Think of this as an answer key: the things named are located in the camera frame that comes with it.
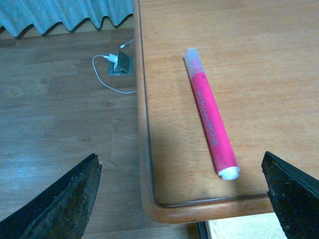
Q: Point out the pink marker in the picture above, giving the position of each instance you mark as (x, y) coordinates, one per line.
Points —
(223, 156)

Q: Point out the wooden drawer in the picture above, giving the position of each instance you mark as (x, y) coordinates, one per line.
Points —
(262, 226)

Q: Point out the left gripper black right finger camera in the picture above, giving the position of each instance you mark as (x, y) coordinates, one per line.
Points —
(294, 196)

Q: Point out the wooden nightstand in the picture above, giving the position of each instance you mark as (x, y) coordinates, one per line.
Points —
(261, 58)

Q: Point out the grey pleated curtain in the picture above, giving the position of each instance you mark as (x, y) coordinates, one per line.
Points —
(17, 15)

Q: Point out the metal floor outlet box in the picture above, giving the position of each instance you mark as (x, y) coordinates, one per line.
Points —
(124, 66)

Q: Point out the white floor charger plug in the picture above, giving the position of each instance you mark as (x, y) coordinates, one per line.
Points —
(111, 58)

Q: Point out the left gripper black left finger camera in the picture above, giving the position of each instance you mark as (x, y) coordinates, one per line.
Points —
(62, 210)

